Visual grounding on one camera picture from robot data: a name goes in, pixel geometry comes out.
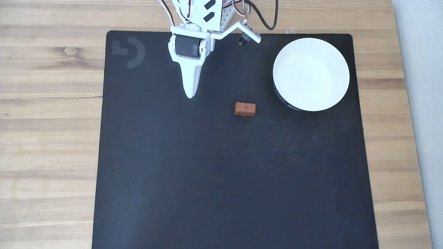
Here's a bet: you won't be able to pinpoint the small camera on white bracket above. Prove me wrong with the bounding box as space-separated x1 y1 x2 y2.
210 19 262 48

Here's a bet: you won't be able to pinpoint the black cable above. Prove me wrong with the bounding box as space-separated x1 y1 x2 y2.
246 0 279 30

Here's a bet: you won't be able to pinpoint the brown toy block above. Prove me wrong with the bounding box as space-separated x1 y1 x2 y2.
234 101 257 117

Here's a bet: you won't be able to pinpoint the red white black servo wires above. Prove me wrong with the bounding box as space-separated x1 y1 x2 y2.
159 0 191 27
223 0 250 18

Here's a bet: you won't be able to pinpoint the white bowl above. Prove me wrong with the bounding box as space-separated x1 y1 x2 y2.
272 37 350 112

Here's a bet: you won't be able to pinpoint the black desk mat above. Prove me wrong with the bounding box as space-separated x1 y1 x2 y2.
92 30 379 249

